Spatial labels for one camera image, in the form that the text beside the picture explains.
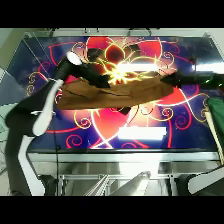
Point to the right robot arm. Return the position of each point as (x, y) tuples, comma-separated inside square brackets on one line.
[(200, 80)]

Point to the green garment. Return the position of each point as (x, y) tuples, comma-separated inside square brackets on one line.
[(217, 115)]

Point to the brown shirt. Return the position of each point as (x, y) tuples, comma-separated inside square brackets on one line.
[(133, 95)]

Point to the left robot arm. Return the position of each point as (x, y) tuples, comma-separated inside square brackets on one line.
[(31, 110)]

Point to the silver frame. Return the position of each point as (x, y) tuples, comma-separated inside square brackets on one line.
[(110, 163)]

